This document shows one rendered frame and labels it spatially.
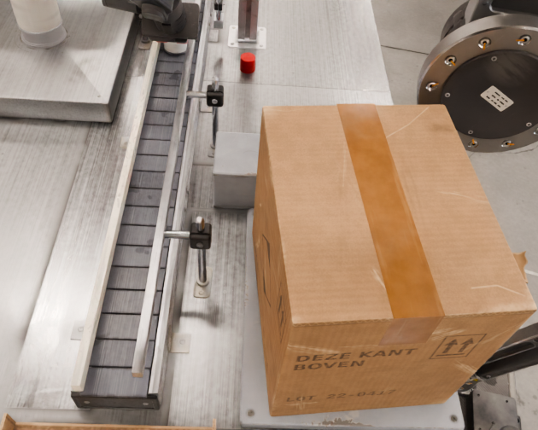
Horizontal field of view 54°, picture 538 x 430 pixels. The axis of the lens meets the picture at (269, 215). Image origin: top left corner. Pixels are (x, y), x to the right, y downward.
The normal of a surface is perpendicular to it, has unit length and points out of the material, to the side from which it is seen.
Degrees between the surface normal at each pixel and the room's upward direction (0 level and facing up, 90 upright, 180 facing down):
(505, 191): 0
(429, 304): 0
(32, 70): 0
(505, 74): 90
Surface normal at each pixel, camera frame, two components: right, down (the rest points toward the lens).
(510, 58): -0.20, 0.76
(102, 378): 0.07, -0.61
